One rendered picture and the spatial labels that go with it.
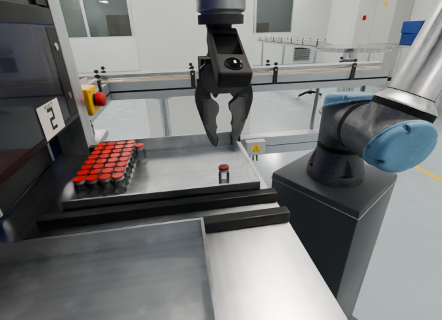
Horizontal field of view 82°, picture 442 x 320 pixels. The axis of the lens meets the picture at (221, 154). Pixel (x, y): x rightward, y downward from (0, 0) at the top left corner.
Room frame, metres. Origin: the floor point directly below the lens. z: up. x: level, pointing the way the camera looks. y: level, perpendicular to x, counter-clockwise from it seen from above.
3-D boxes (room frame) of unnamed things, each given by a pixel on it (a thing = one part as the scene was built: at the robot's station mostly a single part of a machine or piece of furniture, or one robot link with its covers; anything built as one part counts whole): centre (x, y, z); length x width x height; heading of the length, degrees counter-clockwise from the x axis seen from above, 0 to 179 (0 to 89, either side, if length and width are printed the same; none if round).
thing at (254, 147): (1.45, -0.21, 0.50); 0.12 x 0.05 x 0.09; 99
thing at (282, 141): (1.52, -0.22, 0.49); 1.60 x 0.08 x 0.12; 99
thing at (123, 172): (0.49, 0.20, 0.90); 0.18 x 0.02 x 0.05; 9
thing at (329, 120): (0.62, -0.32, 0.96); 0.13 x 0.12 x 0.14; 9
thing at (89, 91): (0.71, 0.39, 0.99); 0.08 x 0.07 x 0.07; 99
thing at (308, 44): (6.04, -1.43, 0.92); 3.60 x 0.15 x 0.16; 9
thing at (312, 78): (1.50, -0.08, 0.92); 1.90 x 0.15 x 0.16; 99
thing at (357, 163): (0.63, -0.32, 0.84); 0.15 x 0.15 x 0.10
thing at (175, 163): (0.50, 0.12, 0.90); 0.34 x 0.26 x 0.04; 98
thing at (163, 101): (1.43, 0.32, 0.46); 0.09 x 0.09 x 0.77; 9
